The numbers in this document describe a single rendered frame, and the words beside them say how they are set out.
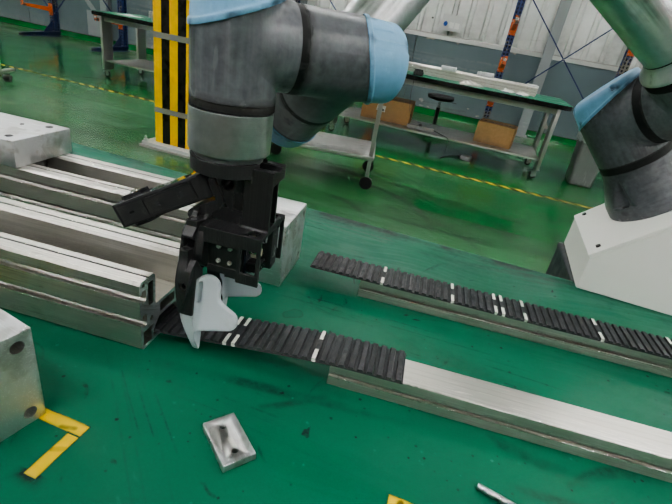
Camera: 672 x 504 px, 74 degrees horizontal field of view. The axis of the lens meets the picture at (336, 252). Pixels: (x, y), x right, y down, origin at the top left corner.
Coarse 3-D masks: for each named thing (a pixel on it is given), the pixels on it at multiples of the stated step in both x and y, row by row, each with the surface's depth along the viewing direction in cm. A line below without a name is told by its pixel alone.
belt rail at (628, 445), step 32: (352, 384) 48; (384, 384) 47; (416, 384) 46; (448, 384) 47; (480, 384) 48; (448, 416) 47; (480, 416) 47; (512, 416) 45; (544, 416) 45; (576, 416) 46; (608, 416) 47; (576, 448) 45; (608, 448) 44; (640, 448) 43
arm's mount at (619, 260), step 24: (576, 216) 95; (600, 216) 88; (576, 240) 89; (600, 240) 79; (624, 240) 75; (648, 240) 73; (576, 264) 84; (600, 264) 77; (624, 264) 75; (648, 264) 74; (600, 288) 78; (624, 288) 77; (648, 288) 76
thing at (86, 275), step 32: (0, 224) 55; (32, 224) 54; (64, 224) 53; (96, 224) 54; (0, 256) 47; (32, 256) 46; (64, 256) 47; (96, 256) 54; (128, 256) 53; (160, 256) 52; (0, 288) 49; (32, 288) 48; (64, 288) 47; (96, 288) 47; (128, 288) 45; (160, 288) 51; (64, 320) 49; (96, 320) 48; (128, 320) 48
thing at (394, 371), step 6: (390, 354) 49; (396, 354) 50; (402, 354) 49; (390, 360) 48; (396, 360) 49; (402, 360) 48; (390, 366) 47; (396, 366) 48; (402, 366) 48; (390, 372) 46; (396, 372) 47; (402, 372) 47; (384, 378) 46; (390, 378) 46; (396, 378) 46; (402, 378) 46
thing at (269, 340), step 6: (270, 324) 52; (276, 324) 52; (282, 324) 52; (270, 330) 51; (276, 330) 51; (282, 330) 51; (264, 336) 50; (270, 336) 50; (276, 336) 50; (264, 342) 49; (270, 342) 49; (276, 342) 49; (258, 348) 48; (264, 348) 48; (270, 348) 48
